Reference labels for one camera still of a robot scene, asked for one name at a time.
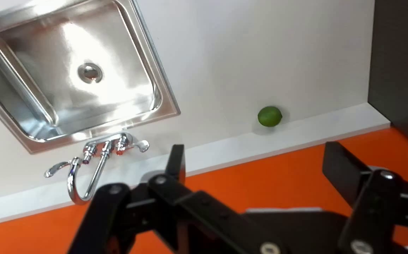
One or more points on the chrome faucet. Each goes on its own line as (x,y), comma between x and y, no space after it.
(94,153)

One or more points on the stainless steel sink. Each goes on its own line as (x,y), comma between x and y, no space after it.
(77,70)

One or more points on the dark brown cabinet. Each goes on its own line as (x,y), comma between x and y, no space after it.
(388,68)

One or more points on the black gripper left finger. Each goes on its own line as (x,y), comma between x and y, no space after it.
(186,222)

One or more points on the green lime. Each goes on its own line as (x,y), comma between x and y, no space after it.
(269,116)

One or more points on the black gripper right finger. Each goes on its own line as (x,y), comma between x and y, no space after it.
(378,201)

